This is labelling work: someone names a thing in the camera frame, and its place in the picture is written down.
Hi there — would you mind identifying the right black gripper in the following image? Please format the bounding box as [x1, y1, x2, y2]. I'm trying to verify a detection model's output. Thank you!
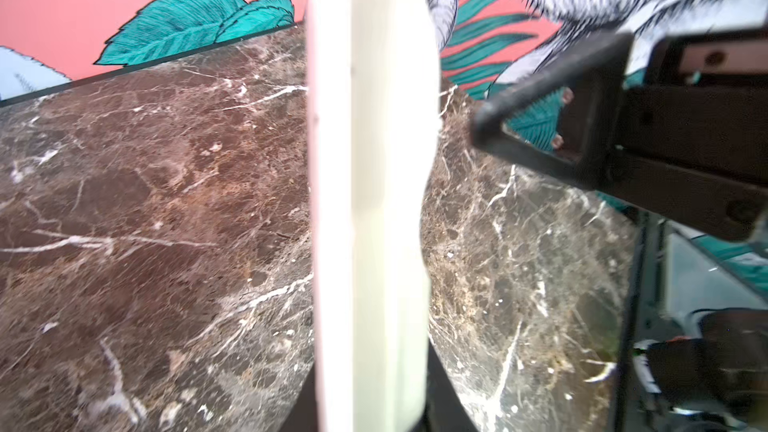
[469, 27, 767, 242]

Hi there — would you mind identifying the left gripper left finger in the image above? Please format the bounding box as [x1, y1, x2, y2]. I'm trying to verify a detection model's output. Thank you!
[279, 366, 318, 432]

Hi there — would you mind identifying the white AC remote control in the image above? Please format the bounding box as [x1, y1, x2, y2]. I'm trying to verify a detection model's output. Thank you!
[306, 0, 441, 431]

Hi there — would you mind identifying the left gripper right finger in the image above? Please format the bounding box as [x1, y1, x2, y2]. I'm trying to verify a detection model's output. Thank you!
[424, 343, 478, 432]

